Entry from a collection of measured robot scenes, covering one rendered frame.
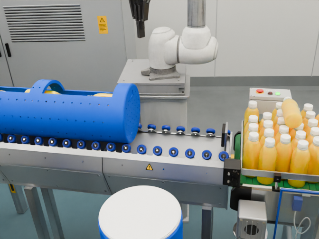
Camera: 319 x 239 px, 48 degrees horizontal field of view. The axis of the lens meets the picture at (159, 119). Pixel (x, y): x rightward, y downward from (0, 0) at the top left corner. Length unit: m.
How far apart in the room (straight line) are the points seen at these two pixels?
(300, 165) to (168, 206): 0.57
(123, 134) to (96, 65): 1.67
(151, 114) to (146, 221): 1.04
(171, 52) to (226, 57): 2.44
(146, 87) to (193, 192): 0.68
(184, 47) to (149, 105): 0.39
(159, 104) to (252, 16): 2.44
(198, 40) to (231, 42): 2.40
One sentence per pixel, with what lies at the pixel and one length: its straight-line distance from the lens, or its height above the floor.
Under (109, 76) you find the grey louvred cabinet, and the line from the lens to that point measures 3.22.
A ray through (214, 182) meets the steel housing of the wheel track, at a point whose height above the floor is 0.84.
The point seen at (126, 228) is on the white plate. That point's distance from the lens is 1.20.
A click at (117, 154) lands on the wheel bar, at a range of 1.72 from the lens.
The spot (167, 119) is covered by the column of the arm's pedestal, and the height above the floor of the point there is 0.84.
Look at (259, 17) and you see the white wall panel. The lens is 4.34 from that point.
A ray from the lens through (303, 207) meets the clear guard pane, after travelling 1.57.
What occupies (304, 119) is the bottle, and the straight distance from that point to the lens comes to 1.75.
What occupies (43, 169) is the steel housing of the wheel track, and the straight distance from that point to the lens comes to 1.93.
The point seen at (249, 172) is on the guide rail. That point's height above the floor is 0.97.
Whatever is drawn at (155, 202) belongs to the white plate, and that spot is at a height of 1.04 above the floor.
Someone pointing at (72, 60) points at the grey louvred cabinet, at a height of 0.84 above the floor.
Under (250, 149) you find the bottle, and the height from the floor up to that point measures 1.05.
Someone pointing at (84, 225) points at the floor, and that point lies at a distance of 2.73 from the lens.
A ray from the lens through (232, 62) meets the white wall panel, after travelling 4.46.
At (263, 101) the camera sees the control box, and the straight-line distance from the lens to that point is 1.87.
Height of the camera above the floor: 1.90
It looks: 29 degrees down
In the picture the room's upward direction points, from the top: 3 degrees counter-clockwise
